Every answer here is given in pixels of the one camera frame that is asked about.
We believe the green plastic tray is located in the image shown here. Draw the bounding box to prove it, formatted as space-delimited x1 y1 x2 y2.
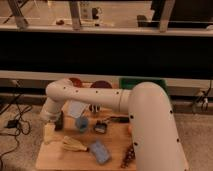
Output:
119 77 169 96

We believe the black handled tool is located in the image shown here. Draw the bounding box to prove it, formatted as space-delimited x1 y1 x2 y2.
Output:
104 116 129 123

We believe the black eraser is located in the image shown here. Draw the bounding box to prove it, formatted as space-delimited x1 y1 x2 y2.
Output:
55 112 64 131

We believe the small metal cup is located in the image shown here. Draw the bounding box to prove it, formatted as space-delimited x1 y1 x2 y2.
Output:
89 105 100 116

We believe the purple bowl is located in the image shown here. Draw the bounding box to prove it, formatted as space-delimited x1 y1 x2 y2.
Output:
90 80 112 88

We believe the red bowl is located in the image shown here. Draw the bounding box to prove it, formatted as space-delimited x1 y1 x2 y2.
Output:
70 78 83 87

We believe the blue plastic cup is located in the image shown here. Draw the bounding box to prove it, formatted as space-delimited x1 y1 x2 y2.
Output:
75 116 89 133

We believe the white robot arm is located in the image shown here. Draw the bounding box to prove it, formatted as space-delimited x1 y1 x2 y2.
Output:
41 79 188 171

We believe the black power adapter with cables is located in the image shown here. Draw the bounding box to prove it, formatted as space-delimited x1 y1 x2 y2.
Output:
0 79 34 168

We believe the blue sponge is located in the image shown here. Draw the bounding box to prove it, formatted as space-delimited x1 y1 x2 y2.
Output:
89 140 111 165

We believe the wooden board table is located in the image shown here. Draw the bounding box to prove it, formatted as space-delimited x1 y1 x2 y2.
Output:
36 100 136 171

